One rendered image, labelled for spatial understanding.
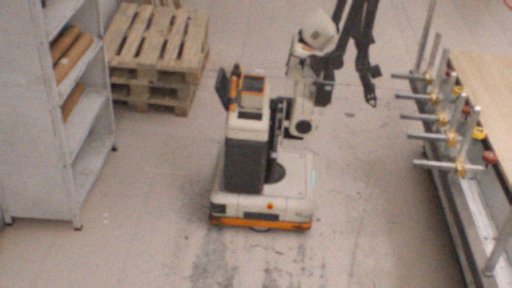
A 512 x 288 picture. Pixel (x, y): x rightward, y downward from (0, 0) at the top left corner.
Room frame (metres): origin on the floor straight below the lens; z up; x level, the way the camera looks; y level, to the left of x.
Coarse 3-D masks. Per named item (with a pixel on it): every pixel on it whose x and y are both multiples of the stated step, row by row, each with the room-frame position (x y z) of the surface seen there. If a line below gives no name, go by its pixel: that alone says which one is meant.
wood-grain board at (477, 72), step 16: (464, 64) 3.76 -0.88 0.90; (480, 64) 3.81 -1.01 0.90; (496, 64) 3.85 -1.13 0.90; (464, 80) 3.50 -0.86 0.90; (480, 80) 3.54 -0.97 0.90; (496, 80) 3.58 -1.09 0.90; (480, 96) 3.30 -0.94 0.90; (496, 96) 3.34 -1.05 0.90; (496, 112) 3.12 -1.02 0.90; (496, 128) 2.92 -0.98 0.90; (496, 144) 2.73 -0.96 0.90
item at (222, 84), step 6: (222, 72) 2.97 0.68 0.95; (240, 72) 3.07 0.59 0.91; (216, 78) 2.89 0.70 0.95; (222, 78) 2.92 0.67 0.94; (228, 78) 3.01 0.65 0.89; (240, 78) 3.06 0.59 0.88; (216, 84) 2.81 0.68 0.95; (222, 84) 2.87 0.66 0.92; (228, 84) 2.93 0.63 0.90; (216, 90) 2.78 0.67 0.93; (222, 90) 2.82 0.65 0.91; (228, 90) 2.86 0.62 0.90; (222, 96) 2.79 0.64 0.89; (228, 96) 2.76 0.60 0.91; (222, 102) 2.79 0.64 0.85; (228, 102) 2.75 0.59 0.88; (234, 102) 2.76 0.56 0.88; (228, 108) 2.79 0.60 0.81
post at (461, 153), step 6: (474, 108) 2.62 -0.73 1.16; (480, 108) 2.61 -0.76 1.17; (474, 114) 2.61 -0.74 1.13; (474, 120) 2.61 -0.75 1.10; (468, 126) 2.61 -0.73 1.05; (474, 126) 2.61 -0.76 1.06; (468, 132) 2.61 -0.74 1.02; (468, 138) 2.61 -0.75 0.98; (462, 144) 2.61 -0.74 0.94; (468, 144) 2.61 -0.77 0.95; (462, 150) 2.61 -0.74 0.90; (456, 156) 2.63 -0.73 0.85; (462, 156) 2.61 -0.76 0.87; (450, 174) 2.63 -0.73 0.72
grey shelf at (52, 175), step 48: (0, 0) 2.39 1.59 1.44; (48, 0) 2.89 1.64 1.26; (96, 0) 3.29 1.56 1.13; (0, 48) 2.39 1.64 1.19; (48, 48) 2.44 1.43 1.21; (96, 48) 3.13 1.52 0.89; (0, 96) 2.38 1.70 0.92; (48, 96) 2.41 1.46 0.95; (96, 96) 3.16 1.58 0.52; (0, 144) 2.37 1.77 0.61; (48, 144) 2.40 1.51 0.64; (96, 144) 3.14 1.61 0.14; (0, 192) 2.36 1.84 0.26; (48, 192) 2.40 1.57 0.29
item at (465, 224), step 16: (416, 80) 3.79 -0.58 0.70; (432, 112) 3.35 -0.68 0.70; (432, 128) 3.14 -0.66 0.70; (432, 144) 3.00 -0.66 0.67; (448, 160) 2.80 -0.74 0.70; (448, 176) 2.63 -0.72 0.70; (448, 192) 2.52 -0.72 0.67; (464, 192) 2.50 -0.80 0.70; (464, 208) 2.36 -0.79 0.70; (464, 224) 2.22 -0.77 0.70; (464, 240) 2.13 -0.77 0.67; (480, 240) 2.12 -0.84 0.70; (480, 256) 2.00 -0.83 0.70; (480, 272) 1.89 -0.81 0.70
